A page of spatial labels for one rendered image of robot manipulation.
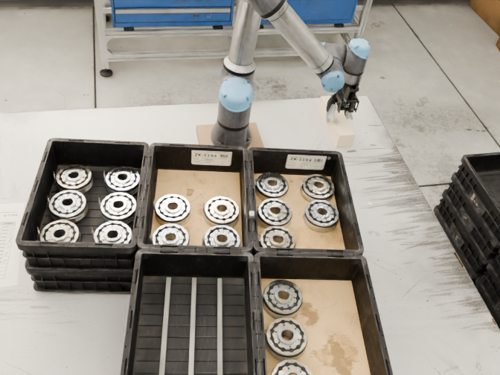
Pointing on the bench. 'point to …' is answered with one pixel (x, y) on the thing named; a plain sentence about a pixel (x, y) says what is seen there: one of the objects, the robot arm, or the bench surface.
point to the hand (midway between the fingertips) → (336, 118)
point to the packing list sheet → (7, 237)
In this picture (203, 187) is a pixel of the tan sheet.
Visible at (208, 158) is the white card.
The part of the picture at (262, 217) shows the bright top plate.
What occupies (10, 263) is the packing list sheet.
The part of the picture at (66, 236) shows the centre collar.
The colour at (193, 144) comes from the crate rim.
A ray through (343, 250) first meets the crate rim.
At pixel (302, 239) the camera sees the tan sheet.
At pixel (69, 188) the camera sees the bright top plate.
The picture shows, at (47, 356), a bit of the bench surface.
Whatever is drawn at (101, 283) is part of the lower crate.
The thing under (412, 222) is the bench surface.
